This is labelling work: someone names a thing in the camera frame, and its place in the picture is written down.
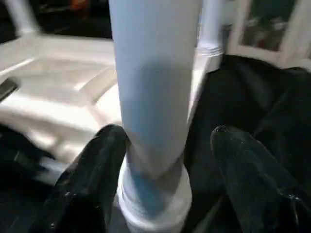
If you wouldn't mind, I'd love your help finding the white plastic table leg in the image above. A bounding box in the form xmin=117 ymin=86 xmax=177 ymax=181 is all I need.
xmin=5 ymin=0 xmax=42 ymax=38
xmin=108 ymin=0 xmax=204 ymax=233
xmin=197 ymin=0 xmax=226 ymax=55

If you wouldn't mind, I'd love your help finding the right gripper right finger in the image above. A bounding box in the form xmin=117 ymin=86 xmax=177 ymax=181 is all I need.
xmin=210 ymin=124 xmax=311 ymax=233

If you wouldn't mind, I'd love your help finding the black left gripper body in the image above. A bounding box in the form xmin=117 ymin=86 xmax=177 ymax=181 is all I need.
xmin=0 ymin=78 xmax=20 ymax=103

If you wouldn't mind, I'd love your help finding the white plastic table top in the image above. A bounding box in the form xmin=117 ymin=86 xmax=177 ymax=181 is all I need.
xmin=0 ymin=34 xmax=225 ymax=180

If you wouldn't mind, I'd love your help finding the black work mat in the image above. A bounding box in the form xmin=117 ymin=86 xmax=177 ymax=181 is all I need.
xmin=0 ymin=53 xmax=311 ymax=233

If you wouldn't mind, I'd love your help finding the white glass-door cabinet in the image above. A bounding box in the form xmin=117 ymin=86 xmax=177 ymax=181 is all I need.
xmin=226 ymin=0 xmax=311 ymax=71

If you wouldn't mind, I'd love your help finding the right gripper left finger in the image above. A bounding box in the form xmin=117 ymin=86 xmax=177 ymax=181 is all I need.
xmin=35 ymin=124 xmax=129 ymax=233

